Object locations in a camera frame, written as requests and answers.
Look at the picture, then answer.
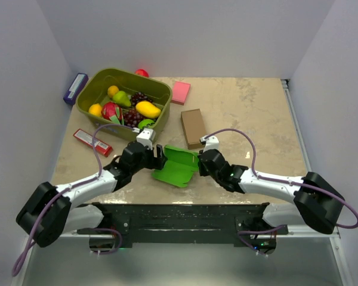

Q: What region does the pink box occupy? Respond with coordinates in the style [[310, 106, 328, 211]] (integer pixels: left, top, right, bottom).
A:
[[171, 81, 191, 105]]

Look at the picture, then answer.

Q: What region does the green round fruit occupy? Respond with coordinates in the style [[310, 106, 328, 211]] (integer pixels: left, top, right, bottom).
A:
[[138, 119, 155, 129]]

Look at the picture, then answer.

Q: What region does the yellow mango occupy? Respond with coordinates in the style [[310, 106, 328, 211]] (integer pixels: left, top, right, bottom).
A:
[[135, 101, 161, 119]]

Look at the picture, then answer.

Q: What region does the purple cable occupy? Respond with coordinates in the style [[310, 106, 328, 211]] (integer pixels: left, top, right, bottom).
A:
[[11, 123, 141, 277], [203, 128, 358, 229]]

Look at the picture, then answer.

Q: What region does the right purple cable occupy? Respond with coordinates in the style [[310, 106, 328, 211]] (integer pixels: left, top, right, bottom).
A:
[[203, 128, 358, 229]]

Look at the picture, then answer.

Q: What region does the purple blue box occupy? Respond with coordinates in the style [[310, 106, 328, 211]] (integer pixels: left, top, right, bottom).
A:
[[63, 73, 88, 105]]

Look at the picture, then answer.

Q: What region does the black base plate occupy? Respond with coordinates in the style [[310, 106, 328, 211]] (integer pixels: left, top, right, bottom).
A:
[[78, 203, 288, 252]]

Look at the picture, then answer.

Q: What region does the dark purple grapes back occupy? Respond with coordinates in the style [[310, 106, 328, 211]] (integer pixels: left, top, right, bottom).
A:
[[130, 92, 153, 107]]

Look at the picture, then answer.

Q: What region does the yellow lemon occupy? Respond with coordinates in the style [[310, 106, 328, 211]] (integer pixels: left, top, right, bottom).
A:
[[88, 104, 103, 117]]

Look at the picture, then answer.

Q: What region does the brown cardboard box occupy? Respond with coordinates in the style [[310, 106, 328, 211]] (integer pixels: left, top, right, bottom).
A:
[[181, 109, 208, 150]]

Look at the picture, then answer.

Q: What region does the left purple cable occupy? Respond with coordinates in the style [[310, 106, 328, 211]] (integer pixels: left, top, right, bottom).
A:
[[11, 123, 141, 277]]

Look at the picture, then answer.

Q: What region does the small orange fruit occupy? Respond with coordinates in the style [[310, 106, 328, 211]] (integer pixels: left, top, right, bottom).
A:
[[107, 85, 119, 98]]

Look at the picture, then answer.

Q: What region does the red apple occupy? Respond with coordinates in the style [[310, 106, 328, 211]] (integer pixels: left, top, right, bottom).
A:
[[135, 69, 149, 77]]

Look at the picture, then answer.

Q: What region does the red rectangular box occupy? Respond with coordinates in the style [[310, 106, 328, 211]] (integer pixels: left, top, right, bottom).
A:
[[73, 129, 113, 157]]

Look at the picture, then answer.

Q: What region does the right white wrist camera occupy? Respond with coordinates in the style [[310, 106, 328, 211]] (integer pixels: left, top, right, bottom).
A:
[[200, 135, 220, 152]]

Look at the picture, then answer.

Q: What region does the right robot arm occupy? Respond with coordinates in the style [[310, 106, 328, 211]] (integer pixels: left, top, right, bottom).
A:
[[198, 149, 344, 234]]

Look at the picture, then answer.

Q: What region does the aluminium frame rail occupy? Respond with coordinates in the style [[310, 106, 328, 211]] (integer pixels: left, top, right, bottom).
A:
[[286, 225, 340, 238]]

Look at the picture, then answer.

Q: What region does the olive green plastic bin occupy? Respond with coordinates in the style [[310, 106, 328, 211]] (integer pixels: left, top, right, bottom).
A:
[[76, 68, 172, 140]]

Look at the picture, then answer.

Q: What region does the green paper box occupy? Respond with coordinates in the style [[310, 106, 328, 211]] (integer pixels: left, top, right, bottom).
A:
[[152, 145, 199, 188]]

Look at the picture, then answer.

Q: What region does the dark red grapes front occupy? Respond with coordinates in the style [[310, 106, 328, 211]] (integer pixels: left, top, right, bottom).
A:
[[123, 109, 145, 128]]

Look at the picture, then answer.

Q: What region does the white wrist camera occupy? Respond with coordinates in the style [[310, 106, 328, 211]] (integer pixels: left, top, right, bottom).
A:
[[136, 128, 155, 150], [200, 135, 220, 152]]

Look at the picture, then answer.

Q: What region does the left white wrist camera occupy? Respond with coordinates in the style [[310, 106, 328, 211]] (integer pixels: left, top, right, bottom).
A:
[[136, 128, 155, 150]]

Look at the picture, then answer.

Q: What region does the green pear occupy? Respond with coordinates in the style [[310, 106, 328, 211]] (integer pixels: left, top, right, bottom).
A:
[[112, 91, 132, 107]]

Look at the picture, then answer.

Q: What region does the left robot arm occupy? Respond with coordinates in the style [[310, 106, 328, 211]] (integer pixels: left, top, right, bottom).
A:
[[16, 141, 167, 247]]

